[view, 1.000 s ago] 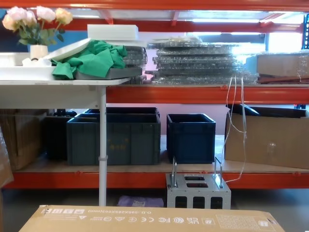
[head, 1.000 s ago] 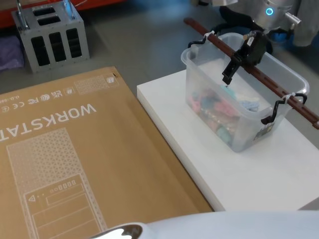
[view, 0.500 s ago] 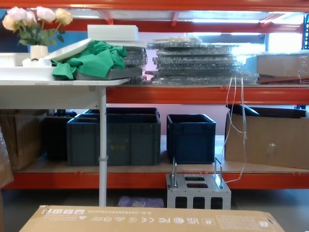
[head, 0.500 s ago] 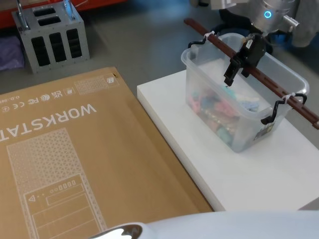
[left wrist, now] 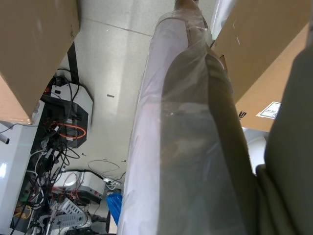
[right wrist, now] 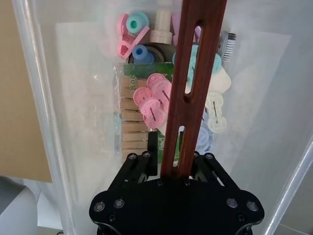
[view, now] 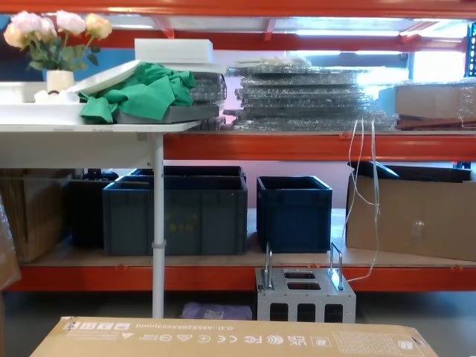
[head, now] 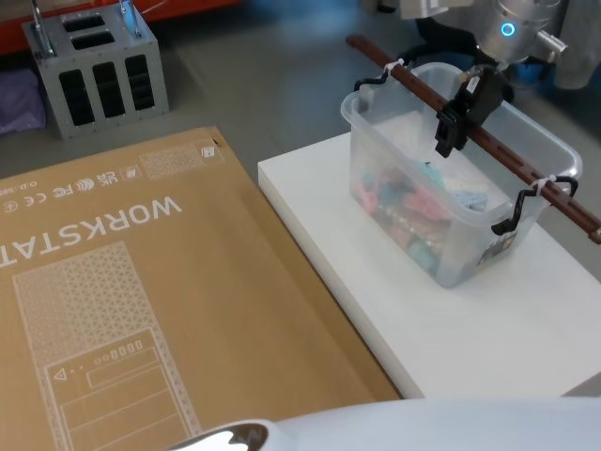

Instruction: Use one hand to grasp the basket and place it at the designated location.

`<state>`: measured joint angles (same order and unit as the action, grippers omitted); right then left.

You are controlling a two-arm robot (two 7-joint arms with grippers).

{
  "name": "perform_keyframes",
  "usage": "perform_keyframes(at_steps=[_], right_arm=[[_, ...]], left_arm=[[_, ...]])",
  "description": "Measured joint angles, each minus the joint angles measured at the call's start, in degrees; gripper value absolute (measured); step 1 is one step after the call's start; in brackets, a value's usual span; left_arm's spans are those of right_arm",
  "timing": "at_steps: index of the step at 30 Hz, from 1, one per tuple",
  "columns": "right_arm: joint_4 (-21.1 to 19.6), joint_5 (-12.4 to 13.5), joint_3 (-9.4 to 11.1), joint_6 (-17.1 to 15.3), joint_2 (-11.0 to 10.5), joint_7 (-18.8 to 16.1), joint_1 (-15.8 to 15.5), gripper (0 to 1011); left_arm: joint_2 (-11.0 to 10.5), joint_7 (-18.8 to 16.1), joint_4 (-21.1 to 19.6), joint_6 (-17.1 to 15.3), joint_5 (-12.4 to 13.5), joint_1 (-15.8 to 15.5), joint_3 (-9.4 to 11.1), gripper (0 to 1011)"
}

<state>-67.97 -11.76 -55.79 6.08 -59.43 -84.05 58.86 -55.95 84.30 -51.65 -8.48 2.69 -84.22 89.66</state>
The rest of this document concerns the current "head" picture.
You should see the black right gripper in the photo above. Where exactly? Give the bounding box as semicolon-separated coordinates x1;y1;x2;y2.
433;67;507;160

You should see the light blue cloth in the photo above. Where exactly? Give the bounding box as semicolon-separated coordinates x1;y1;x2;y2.
412;159;492;215

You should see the clear plastic storage bin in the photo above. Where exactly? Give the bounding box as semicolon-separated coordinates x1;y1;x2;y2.
340;62;584;290

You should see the white zip tie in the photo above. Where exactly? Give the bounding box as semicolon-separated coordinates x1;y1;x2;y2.
524;174;559;199
381;57;408;80

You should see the pile of colourful plastic pegs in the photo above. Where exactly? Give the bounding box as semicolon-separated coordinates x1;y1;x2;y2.
351;159;470;278

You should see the blue object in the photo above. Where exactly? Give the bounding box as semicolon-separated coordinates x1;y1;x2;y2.
509;59;556;89

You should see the dark label on bin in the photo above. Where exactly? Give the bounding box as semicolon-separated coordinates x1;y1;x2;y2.
475;231;518;270

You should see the grey hanging cloth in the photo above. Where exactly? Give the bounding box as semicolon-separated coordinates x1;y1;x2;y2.
552;0;601;91

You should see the white flat platform board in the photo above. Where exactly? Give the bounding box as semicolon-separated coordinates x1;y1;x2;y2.
256;131;601;400

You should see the orange red beam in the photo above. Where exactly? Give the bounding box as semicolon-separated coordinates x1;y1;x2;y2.
0;0;406;54

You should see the large brown cardboard box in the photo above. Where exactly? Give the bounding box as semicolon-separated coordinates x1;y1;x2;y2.
0;124;403;451

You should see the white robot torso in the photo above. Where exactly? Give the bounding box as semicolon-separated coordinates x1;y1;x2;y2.
163;397;601;451

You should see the grey metal slotted box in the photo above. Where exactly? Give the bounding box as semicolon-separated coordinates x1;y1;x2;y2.
22;0;172;140

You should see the purple bag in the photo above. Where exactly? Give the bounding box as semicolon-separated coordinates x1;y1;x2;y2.
0;70;49;136

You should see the brown slotted rail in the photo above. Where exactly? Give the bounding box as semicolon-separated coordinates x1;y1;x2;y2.
346;34;601;244

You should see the black bin latch handle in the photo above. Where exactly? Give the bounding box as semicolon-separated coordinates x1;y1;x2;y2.
352;73;393;102
490;174;579;237

